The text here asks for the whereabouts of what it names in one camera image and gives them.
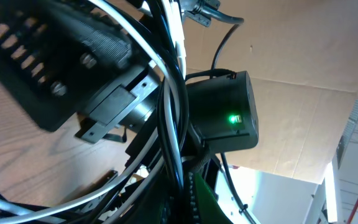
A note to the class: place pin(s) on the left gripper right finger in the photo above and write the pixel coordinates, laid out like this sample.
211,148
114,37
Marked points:
201,207

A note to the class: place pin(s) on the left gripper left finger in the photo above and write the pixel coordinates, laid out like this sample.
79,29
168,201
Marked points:
156,206

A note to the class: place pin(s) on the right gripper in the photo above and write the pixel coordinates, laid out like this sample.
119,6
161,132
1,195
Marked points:
59,58

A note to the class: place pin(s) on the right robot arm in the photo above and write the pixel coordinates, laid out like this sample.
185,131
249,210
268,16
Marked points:
169,143

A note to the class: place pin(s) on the cardboard panel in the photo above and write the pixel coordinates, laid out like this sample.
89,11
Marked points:
302,59

